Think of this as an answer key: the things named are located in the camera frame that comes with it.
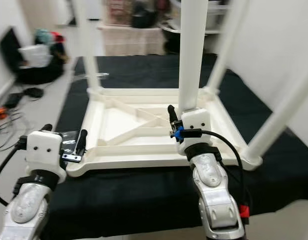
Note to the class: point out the black round stool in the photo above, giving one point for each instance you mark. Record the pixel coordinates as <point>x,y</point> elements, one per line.
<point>171,40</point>

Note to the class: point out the black power adapter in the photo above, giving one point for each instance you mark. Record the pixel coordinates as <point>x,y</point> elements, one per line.
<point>14,99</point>

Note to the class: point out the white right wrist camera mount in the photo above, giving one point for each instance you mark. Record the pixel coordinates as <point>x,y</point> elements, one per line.
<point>196,120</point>

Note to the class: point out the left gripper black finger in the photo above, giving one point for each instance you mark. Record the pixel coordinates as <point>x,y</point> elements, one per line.
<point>82,142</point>
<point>46,128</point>

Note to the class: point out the teal crumpled cloth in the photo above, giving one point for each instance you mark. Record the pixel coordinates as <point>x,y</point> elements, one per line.
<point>43,35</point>

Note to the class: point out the white plastic table top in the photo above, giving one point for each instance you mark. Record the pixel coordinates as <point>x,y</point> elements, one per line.
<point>124,120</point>

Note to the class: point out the red printed box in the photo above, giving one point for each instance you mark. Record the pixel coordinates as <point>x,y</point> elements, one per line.
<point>119,10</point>

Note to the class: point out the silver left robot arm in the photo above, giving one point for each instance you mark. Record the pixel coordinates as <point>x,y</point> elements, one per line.
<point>29,205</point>

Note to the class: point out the clear plastic wrap piece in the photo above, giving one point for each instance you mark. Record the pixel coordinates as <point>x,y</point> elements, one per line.
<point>104,76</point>

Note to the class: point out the red cloth item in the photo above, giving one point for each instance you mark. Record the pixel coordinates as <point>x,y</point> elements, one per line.
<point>56,36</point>

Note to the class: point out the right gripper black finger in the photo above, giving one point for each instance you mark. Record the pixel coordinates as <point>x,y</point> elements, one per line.
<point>172,114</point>

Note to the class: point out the black round floor device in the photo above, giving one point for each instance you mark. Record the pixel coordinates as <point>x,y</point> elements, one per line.
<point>33,92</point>

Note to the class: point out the beige cloth covered bench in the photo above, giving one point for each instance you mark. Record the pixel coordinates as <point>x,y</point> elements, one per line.
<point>131,40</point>

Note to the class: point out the black table cloth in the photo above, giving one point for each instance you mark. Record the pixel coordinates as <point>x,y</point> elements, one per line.
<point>149,200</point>

